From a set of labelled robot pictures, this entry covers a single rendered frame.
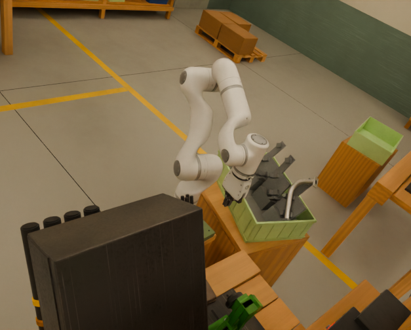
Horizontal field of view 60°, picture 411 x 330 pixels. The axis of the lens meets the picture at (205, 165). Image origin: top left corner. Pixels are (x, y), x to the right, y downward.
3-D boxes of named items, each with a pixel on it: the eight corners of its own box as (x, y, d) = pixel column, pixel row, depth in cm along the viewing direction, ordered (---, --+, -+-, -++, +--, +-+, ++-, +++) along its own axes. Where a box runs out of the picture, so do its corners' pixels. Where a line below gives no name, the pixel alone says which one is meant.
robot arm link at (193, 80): (212, 183, 162) (179, 185, 154) (199, 175, 172) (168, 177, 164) (223, 69, 151) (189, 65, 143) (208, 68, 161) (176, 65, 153)
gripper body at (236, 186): (258, 178, 133) (247, 198, 140) (240, 160, 139) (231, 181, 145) (244, 183, 129) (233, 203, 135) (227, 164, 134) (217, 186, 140)
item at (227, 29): (194, 32, 682) (200, 8, 656) (223, 33, 735) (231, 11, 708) (235, 63, 625) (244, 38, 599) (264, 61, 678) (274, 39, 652)
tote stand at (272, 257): (162, 244, 281) (190, 170, 234) (216, 232, 309) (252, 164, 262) (200, 325, 239) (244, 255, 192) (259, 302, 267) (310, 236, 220)
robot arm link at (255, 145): (238, 175, 127) (259, 174, 132) (253, 146, 119) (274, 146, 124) (228, 160, 132) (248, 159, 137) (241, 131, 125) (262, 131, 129)
